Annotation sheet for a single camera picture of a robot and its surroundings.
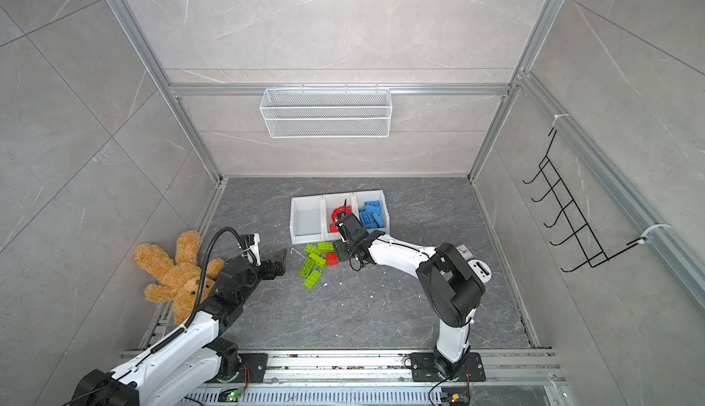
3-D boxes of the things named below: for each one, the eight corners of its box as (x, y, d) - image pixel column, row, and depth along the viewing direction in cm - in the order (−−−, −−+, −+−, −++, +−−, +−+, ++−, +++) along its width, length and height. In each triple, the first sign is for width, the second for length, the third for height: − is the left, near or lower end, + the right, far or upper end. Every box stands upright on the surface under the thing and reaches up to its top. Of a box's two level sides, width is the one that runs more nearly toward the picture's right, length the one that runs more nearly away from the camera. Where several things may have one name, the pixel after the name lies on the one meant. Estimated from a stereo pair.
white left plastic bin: (292, 248, 100) (288, 237, 94) (294, 209, 111) (290, 197, 106) (326, 244, 101) (324, 233, 95) (324, 206, 112) (322, 194, 107)
